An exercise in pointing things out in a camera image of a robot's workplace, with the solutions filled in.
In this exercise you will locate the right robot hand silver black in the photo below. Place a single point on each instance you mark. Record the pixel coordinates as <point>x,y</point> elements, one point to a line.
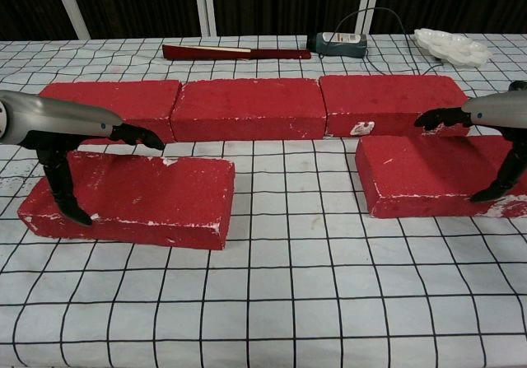
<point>494,110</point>

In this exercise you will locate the red brick chipped white edge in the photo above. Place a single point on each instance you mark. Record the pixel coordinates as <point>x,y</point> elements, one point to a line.
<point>156,195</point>

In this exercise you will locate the white flower paint palette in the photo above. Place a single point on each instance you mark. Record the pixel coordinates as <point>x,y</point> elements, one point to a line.
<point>453,49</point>

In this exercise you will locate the dark red folded fan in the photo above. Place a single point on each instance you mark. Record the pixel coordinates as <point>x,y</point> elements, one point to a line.
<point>214,53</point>

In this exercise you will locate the red brick white scuffed corner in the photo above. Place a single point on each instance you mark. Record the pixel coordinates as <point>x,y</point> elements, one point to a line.
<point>420,170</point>

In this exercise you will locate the red foam brick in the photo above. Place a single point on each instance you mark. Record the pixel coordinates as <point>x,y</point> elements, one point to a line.
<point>136,96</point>
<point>247,108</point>

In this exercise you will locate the white black grid tablecloth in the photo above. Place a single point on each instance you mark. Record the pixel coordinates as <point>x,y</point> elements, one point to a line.
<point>263,294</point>

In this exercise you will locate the black computer mouse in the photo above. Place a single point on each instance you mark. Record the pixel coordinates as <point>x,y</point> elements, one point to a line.
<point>519,86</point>

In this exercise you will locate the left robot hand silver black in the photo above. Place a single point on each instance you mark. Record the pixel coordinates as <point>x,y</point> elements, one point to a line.
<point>49,113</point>

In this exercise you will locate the red brick with white sticker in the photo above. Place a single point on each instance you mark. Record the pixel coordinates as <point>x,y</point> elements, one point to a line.
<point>383,96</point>

